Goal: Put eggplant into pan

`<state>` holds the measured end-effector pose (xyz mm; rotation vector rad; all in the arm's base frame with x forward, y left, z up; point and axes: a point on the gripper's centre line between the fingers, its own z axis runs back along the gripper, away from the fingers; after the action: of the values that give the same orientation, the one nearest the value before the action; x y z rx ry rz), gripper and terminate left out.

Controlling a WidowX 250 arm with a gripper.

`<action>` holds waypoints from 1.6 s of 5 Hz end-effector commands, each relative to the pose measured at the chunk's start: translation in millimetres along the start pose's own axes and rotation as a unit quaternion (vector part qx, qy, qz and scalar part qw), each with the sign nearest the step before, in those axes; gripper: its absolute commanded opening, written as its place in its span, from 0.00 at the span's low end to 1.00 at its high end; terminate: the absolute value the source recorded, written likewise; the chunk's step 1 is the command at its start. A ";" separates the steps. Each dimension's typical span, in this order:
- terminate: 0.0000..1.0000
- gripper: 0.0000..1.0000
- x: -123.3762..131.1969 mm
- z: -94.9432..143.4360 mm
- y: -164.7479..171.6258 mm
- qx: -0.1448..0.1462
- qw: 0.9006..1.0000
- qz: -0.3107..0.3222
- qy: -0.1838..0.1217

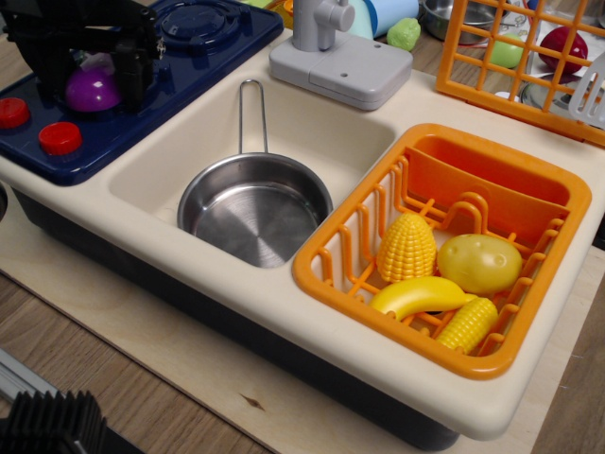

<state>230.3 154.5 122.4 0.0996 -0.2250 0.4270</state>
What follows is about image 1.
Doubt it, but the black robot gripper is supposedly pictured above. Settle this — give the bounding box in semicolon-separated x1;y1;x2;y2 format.
1;1;160;112

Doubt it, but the purple toy eggplant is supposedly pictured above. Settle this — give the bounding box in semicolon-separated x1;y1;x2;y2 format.
65;53;122;113

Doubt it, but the red stove knob right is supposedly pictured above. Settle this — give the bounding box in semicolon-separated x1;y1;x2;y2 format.
38;121;83;156

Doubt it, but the red stove knob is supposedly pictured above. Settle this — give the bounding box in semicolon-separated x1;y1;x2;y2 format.
38;121;83;156
0;97;30;130

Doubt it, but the navy blue toy stove top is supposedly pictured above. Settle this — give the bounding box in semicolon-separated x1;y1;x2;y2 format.
1;1;284;186

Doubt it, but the red stove knob left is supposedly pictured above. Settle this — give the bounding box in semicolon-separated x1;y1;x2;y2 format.
0;97;30;130

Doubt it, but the cream toy kitchen sink unit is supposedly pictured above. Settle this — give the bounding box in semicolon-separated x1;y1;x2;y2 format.
1;49;604;448

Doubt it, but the grey toy faucet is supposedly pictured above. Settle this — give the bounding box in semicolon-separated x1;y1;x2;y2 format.
269;1;413;111

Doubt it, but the light blue toy cup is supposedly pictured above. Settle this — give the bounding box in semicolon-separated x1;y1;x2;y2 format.
349;0;420;39

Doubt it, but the light green toy vegetable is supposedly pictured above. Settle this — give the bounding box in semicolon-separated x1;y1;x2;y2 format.
387;18;422;51

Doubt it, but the steel pot in background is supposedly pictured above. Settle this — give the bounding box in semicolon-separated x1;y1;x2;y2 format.
420;0;497;45

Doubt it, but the yellow toy corn upright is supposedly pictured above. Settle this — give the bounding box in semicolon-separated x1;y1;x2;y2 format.
375;213;438;283

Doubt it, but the light plywood board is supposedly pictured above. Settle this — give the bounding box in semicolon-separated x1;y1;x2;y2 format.
1;201;604;453

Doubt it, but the yellow toy banana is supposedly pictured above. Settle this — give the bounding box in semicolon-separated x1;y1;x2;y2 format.
369;276;476;322

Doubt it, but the orange dish drying rack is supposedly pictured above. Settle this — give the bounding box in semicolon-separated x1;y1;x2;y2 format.
293;124;592;379

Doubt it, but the green toy apple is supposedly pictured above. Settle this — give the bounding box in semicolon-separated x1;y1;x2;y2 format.
490;34;525;69

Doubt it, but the orange grid basket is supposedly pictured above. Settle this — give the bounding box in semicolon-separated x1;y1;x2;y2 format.
436;1;604;147

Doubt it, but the yellow toy potato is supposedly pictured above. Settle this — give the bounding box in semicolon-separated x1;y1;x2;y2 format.
437;234;523;294

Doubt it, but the yellow toy corn lying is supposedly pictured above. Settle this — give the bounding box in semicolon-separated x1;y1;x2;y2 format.
436;298;498;355

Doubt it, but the dark red toy fruit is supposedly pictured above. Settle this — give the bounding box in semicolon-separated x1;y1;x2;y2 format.
539;26;588;74

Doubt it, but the white slotted spatula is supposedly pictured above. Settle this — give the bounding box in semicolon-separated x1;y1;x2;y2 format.
568;53;604;130

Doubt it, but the steel pan with handle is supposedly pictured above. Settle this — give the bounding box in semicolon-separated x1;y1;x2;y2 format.
177;79;333;269

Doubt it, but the aluminium rail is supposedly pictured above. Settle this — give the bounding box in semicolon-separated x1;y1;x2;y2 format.
0;350;59;403

